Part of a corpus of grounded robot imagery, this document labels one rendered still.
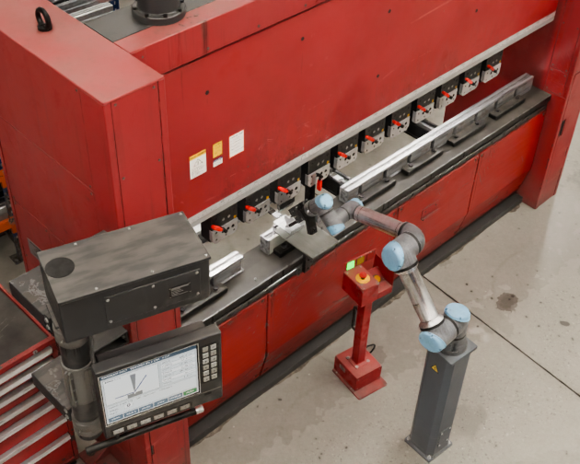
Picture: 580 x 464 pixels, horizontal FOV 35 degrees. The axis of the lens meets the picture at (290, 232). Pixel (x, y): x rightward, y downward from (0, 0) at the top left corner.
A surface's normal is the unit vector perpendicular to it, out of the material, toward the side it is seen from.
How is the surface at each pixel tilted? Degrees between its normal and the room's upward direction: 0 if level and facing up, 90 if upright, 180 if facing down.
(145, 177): 90
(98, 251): 0
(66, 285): 0
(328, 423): 0
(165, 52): 90
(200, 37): 90
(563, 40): 90
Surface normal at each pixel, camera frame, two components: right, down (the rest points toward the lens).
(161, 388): 0.44, 0.61
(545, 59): -0.72, 0.45
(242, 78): 0.69, 0.50
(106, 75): 0.04, -0.74
